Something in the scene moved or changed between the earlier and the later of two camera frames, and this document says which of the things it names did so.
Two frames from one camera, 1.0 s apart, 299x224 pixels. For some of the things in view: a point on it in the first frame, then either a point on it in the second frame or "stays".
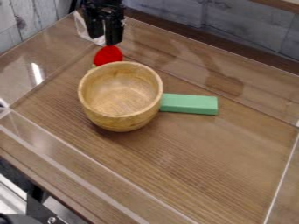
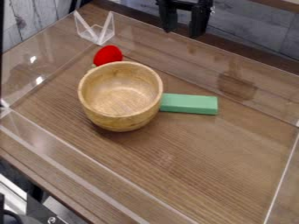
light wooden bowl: (121, 94) stays
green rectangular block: (190, 103) stays
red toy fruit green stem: (107, 54) stays
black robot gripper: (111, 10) -> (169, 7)
